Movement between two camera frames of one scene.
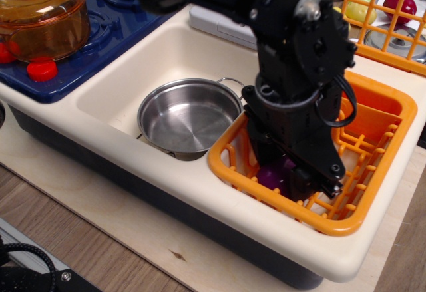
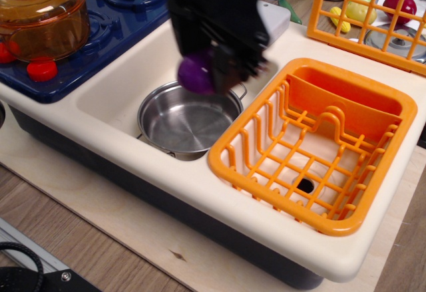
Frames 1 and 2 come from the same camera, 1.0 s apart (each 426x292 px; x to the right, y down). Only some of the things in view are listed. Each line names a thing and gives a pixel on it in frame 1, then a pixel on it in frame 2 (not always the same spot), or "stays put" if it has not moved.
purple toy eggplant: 273,176 -> 197,71
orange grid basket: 387,15 stays put
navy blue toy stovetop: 118,24 stays put
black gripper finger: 268,150 -> 192,36
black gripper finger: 302,185 -> 231,69
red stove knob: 42,70 stays put
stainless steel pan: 184,118 stays put
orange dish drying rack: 369,147 stays put
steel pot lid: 408,42 stays put
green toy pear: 360,7 stays put
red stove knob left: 6,57 stays put
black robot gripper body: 292,116 -> 220,11
